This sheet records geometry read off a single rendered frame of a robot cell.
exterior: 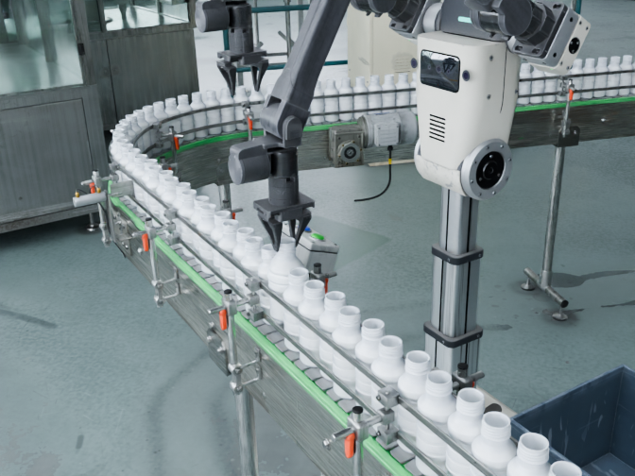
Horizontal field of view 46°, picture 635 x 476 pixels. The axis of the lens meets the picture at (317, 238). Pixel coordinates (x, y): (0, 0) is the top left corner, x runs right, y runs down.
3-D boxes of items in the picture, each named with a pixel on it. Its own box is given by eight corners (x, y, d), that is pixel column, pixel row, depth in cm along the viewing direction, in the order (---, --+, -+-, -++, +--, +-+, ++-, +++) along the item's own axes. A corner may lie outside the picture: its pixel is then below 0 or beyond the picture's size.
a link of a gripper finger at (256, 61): (231, 92, 179) (229, 52, 175) (258, 87, 182) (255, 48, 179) (244, 97, 174) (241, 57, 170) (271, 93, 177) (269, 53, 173)
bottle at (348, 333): (373, 394, 132) (373, 313, 125) (345, 405, 129) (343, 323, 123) (354, 377, 137) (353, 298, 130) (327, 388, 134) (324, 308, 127)
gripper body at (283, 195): (316, 210, 141) (316, 173, 138) (268, 221, 136) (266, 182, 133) (299, 199, 146) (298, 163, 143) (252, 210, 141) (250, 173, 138)
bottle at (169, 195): (180, 230, 201) (175, 173, 194) (194, 237, 197) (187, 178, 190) (162, 237, 197) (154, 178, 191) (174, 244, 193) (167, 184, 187)
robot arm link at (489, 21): (540, 8, 153) (521, 5, 157) (510, -15, 147) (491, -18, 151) (520, 49, 154) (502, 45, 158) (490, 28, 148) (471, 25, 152)
